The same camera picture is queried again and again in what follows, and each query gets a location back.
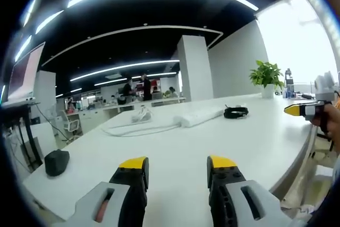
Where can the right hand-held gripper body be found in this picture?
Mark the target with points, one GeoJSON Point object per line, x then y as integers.
{"type": "Point", "coordinates": [324, 88]}

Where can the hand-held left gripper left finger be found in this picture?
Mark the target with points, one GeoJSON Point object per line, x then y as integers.
{"type": "Point", "coordinates": [117, 197]}

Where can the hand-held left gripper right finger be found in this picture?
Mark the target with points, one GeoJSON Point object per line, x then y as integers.
{"type": "Point", "coordinates": [239, 197]}

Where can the white power strip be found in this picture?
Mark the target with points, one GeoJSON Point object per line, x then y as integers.
{"type": "Point", "coordinates": [197, 116]}

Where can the white desk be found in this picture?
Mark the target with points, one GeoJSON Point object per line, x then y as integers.
{"type": "Point", "coordinates": [186, 144]}

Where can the person's right hand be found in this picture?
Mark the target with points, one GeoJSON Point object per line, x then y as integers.
{"type": "Point", "coordinates": [332, 120]}

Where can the green potted plant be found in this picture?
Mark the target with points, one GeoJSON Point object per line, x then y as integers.
{"type": "Point", "coordinates": [267, 78]}

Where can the black lumpy object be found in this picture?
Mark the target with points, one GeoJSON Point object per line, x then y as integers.
{"type": "Point", "coordinates": [56, 161]}

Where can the white office chair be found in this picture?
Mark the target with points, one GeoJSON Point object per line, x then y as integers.
{"type": "Point", "coordinates": [71, 124]}

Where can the white office workstation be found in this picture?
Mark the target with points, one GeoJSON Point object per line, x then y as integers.
{"type": "Point", "coordinates": [127, 107]}

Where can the black monitor stand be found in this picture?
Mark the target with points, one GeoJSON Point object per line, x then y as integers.
{"type": "Point", "coordinates": [25, 131]}

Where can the computer monitor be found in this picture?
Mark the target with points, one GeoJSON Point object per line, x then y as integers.
{"type": "Point", "coordinates": [25, 75]}

